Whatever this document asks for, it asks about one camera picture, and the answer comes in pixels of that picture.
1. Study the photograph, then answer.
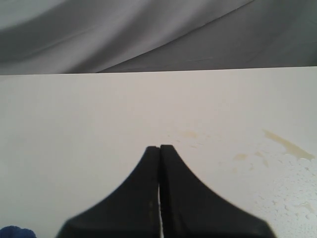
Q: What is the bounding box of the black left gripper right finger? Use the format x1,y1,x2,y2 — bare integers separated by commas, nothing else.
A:
159,145,275,238

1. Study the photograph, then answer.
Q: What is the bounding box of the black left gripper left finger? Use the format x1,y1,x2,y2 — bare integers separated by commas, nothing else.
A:
57,146,160,238

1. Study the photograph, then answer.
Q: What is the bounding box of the blue cloth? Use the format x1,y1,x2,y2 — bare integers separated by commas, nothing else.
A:
0,226,36,238

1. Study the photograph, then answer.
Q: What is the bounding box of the grey backdrop cloth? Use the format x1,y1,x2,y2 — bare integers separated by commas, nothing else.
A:
0,0,317,75

